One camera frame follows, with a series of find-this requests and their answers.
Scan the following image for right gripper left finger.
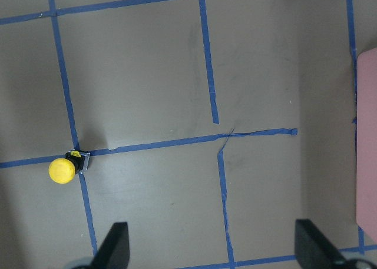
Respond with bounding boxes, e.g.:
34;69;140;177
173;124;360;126
90;222;130;269

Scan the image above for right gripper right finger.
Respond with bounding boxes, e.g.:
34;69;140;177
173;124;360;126
295;219;347;269

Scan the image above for yellow push button switch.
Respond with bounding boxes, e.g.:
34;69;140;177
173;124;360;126
48;150;91;184

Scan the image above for pink plastic bin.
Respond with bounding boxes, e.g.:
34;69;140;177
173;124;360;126
356;48;376;241

